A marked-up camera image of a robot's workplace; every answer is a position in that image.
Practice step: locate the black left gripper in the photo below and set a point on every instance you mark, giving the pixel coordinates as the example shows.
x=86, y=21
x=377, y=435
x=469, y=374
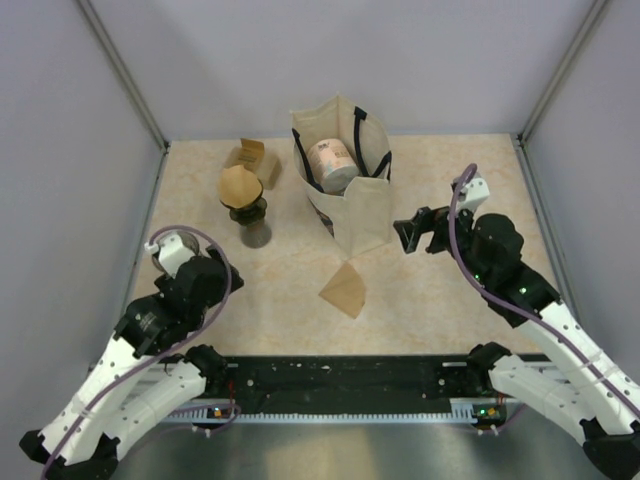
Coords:
x=220, y=290

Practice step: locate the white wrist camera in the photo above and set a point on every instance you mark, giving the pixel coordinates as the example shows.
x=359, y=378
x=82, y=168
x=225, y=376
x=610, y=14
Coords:
x=473, y=194
x=168, y=253

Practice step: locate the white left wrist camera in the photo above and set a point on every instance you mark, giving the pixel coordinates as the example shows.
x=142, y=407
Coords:
x=168, y=253

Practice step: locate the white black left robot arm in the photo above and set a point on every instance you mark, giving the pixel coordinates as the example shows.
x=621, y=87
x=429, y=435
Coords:
x=149, y=367

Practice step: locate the brown cardboard box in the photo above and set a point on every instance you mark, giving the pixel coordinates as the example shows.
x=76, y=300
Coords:
x=255, y=157

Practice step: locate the grey glass server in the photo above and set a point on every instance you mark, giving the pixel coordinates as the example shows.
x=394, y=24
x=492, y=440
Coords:
x=256, y=235

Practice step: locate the pink wrapped paper roll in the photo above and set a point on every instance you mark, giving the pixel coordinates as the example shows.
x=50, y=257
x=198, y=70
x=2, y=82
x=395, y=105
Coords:
x=332, y=165

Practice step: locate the cream floral canvas tote bag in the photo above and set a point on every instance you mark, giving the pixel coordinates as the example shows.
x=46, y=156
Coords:
x=359, y=219

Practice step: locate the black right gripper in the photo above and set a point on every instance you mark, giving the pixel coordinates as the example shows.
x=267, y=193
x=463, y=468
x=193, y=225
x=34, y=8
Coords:
x=424, y=220

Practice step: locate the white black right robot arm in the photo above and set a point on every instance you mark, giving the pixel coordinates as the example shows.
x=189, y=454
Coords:
x=599, y=404

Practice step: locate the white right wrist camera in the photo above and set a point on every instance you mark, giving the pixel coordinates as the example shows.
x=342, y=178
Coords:
x=473, y=194

